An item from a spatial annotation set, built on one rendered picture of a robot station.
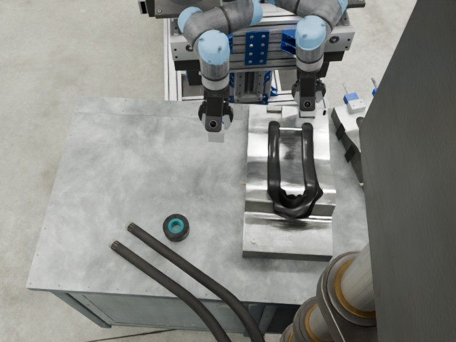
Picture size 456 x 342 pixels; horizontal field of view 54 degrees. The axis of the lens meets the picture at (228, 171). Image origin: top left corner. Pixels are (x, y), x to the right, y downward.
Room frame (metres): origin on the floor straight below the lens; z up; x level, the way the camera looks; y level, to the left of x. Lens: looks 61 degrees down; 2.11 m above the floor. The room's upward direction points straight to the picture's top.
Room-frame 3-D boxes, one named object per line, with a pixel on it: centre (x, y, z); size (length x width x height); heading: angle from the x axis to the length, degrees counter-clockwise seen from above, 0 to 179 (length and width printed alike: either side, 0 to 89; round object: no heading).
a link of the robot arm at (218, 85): (0.80, 0.04, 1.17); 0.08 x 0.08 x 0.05
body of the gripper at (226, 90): (0.81, 0.03, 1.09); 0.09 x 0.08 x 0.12; 177
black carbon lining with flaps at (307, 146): (0.68, -0.20, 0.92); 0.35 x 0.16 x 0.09; 177
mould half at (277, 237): (0.66, -0.19, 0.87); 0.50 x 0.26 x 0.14; 177
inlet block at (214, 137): (0.83, 0.03, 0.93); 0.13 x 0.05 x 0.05; 177
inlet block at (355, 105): (0.97, -0.43, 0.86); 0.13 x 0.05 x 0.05; 14
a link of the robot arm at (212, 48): (0.81, 0.04, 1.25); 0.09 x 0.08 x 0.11; 28
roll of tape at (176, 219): (0.51, 0.16, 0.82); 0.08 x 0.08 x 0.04
